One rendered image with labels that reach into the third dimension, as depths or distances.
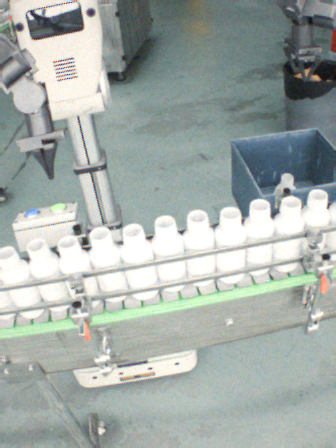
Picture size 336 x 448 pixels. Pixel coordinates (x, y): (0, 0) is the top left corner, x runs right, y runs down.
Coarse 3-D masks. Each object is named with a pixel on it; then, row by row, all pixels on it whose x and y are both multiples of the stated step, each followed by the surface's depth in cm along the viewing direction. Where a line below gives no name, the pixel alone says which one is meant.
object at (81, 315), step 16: (288, 192) 90; (80, 224) 93; (80, 240) 84; (320, 240) 79; (304, 256) 84; (320, 256) 79; (80, 272) 77; (320, 272) 76; (80, 288) 78; (320, 288) 79; (80, 304) 72; (80, 320) 73; (80, 336) 71; (96, 352) 82; (112, 368) 87
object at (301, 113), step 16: (288, 64) 270; (304, 64) 276; (320, 64) 274; (288, 80) 257; (288, 96) 265; (304, 96) 253; (320, 96) 249; (288, 112) 274; (304, 112) 261; (320, 112) 257; (288, 128) 282; (304, 128) 269; (320, 128) 265
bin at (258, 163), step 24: (240, 144) 140; (264, 144) 141; (288, 144) 142; (312, 144) 144; (240, 168) 133; (264, 168) 147; (288, 168) 149; (312, 168) 150; (240, 192) 139; (264, 192) 151
